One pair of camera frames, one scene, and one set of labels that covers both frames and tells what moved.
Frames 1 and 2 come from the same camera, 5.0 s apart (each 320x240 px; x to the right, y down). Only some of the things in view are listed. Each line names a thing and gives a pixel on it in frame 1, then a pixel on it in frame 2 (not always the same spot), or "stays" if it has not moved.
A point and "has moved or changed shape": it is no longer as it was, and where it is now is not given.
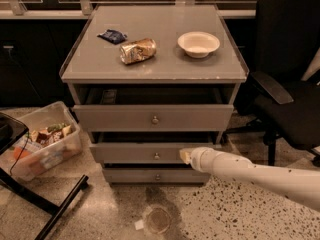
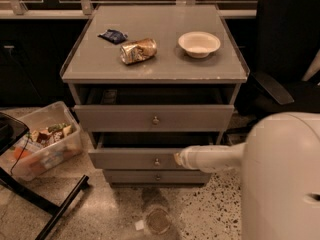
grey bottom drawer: (155, 176) stays
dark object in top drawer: (109, 97) stays
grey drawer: (143, 152) has moved or changed shape
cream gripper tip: (196, 156) → (191, 158)
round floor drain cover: (158, 220) stays
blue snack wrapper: (113, 36) stays
